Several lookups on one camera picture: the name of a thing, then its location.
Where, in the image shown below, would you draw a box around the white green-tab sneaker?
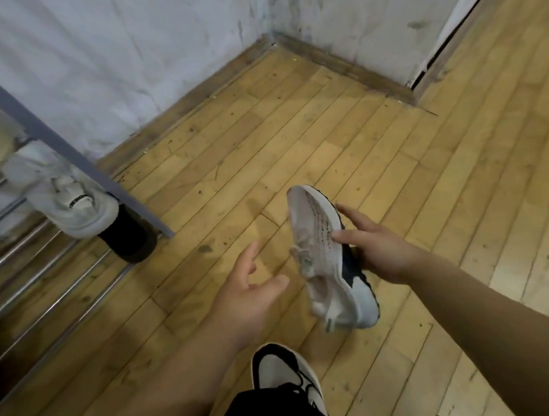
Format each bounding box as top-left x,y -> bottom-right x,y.
286,180 -> 381,335

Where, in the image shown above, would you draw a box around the grey metal shoe rack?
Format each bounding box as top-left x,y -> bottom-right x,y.
0,47 -> 187,409

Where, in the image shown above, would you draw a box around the person's right forearm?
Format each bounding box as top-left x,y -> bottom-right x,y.
402,244 -> 549,416

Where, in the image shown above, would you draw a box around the person's right hand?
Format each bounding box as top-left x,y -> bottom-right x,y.
329,198 -> 428,290

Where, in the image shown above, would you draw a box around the person's black shorts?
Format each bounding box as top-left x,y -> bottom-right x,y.
211,379 -> 348,416

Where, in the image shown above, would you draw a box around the worn white black sneaker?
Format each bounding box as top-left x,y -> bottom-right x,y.
249,340 -> 330,416

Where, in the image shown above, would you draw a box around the black orange sneaker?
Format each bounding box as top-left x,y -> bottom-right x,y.
95,201 -> 160,267

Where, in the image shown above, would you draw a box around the person's left hand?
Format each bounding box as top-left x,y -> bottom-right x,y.
202,239 -> 294,354

